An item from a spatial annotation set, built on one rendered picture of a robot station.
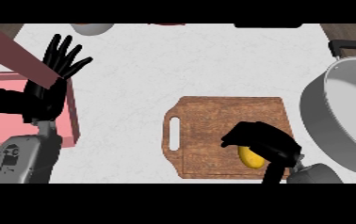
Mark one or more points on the yellow lemon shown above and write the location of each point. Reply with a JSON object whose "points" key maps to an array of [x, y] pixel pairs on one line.
{"points": [[253, 160]]}

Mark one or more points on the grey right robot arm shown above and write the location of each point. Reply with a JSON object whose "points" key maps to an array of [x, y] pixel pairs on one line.
{"points": [[318, 174]]}

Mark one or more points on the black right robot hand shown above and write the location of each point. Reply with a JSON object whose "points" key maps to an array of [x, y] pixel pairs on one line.
{"points": [[271, 143]]}

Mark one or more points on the pink open box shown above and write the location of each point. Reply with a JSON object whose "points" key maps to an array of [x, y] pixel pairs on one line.
{"points": [[18, 130]]}

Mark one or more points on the grey round bowl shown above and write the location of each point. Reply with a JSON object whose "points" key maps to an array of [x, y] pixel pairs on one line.
{"points": [[92, 28]]}

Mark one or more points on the brown wooden cutting board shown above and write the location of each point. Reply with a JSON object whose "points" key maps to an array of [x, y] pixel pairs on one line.
{"points": [[208, 124]]}

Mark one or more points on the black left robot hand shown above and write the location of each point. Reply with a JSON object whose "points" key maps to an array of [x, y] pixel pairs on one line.
{"points": [[46, 102]]}

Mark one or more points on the reddish-brown flat box lid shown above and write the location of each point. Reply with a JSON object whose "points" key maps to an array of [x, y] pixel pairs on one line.
{"points": [[22, 58]]}

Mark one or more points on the grey metal pot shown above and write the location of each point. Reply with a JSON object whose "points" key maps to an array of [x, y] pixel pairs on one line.
{"points": [[336, 108]]}

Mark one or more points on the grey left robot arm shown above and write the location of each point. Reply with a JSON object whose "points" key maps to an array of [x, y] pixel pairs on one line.
{"points": [[28, 155]]}

